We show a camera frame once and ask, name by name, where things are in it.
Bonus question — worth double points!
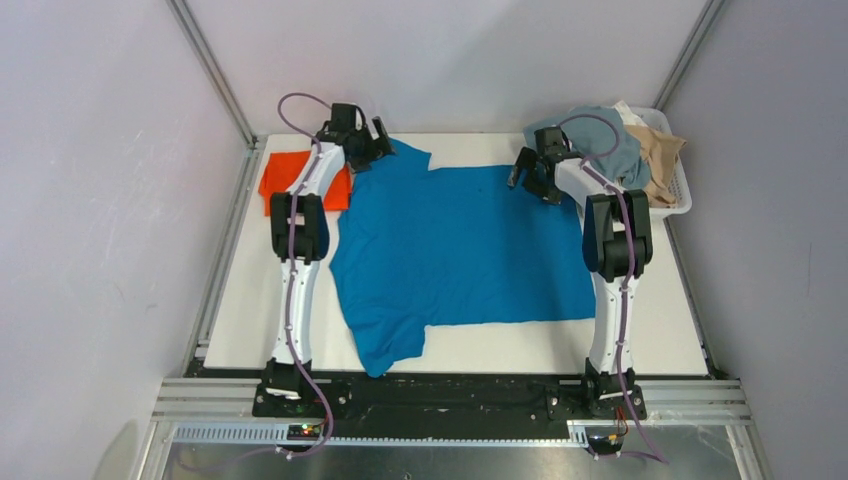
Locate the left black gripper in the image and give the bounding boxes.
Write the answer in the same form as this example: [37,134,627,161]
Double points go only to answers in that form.
[346,117,396,175]

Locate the folded orange t shirt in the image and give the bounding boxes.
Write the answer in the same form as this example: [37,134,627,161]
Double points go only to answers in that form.
[258,151,353,217]

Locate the white laundry basket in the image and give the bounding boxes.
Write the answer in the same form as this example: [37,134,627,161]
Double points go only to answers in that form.
[621,107,692,219]

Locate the beige t shirt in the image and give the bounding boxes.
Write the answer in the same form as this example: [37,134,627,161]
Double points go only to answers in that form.
[625,125,687,209]

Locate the aluminium frame rail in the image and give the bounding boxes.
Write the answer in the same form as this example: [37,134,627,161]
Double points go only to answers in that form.
[135,372,772,479]

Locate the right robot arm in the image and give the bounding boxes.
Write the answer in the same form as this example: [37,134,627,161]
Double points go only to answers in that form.
[507,126,653,418]

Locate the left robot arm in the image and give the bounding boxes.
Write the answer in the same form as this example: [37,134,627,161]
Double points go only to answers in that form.
[260,103,395,416]

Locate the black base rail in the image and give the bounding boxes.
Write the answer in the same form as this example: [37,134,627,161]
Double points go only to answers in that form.
[252,371,647,441]

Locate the grey blue t shirt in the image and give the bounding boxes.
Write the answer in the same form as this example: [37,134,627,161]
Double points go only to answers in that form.
[523,106,651,190]

